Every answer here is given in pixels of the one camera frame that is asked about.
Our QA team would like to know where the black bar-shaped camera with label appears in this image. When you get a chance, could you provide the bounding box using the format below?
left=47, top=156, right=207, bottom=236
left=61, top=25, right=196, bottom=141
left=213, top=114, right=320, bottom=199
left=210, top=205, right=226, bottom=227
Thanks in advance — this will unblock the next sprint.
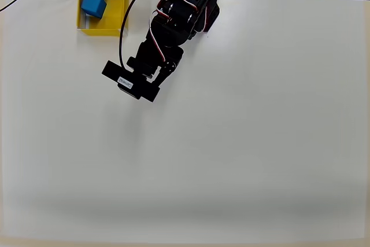
left=101, top=60, right=161, bottom=104

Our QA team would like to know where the blue cube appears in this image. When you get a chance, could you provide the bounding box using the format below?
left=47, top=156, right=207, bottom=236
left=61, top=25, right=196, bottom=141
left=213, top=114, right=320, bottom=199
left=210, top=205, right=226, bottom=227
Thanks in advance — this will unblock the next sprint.
left=80, top=0, right=108, bottom=20

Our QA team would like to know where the thin black table cable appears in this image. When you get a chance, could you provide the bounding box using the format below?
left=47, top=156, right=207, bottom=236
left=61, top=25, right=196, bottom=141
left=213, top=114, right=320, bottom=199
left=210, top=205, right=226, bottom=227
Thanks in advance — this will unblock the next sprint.
left=0, top=0, right=79, bottom=13

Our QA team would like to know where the black camera cable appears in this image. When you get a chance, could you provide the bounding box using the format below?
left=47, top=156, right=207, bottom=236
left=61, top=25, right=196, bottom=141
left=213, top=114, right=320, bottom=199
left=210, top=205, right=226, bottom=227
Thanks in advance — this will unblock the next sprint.
left=118, top=0, right=145, bottom=70

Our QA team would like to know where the yellow open box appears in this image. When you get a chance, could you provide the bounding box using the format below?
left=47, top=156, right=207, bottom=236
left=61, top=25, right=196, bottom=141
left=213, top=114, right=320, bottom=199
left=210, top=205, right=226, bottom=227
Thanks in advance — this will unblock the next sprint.
left=76, top=0, right=130, bottom=38

